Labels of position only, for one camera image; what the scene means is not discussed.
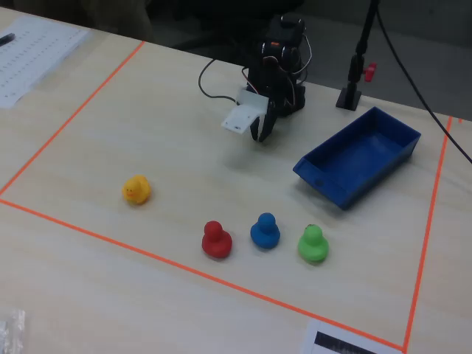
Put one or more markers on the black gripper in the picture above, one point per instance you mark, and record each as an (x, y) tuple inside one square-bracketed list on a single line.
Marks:
[(267, 123)]

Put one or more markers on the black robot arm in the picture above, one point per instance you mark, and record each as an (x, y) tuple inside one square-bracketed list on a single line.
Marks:
[(287, 33)]

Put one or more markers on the blue plastic box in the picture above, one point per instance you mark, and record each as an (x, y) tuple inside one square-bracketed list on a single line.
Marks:
[(363, 158)]

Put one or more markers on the blue rubber duck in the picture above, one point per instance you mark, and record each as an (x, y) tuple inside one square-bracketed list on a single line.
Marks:
[(265, 234)]

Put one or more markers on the red rubber duck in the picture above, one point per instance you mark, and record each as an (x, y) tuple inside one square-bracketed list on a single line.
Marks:
[(217, 241)]

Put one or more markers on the green rubber duck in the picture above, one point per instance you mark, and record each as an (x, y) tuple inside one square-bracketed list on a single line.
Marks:
[(312, 245)]

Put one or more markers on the yellow rubber duck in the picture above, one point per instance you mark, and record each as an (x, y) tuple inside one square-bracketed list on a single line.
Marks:
[(136, 190)]

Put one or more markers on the red stand knob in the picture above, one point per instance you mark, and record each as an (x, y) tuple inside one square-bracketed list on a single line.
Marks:
[(371, 72)]

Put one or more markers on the orange tape line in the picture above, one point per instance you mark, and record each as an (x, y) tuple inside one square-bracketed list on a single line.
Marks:
[(73, 115), (110, 240)]

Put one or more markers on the white paper with black bar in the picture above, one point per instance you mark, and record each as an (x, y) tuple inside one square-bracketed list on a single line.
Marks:
[(332, 341)]

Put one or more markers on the printed white paper sheet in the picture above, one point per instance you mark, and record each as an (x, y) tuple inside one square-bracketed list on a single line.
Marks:
[(33, 59)]

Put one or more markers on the black pen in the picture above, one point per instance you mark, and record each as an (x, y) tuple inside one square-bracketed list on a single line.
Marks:
[(6, 39)]

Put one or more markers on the clear plastic bag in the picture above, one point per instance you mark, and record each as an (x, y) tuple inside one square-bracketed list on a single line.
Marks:
[(11, 332)]

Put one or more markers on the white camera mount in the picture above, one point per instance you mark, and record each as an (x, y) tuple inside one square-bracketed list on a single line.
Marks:
[(243, 112)]

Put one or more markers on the black camera stand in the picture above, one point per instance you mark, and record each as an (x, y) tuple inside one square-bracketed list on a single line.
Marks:
[(355, 70)]

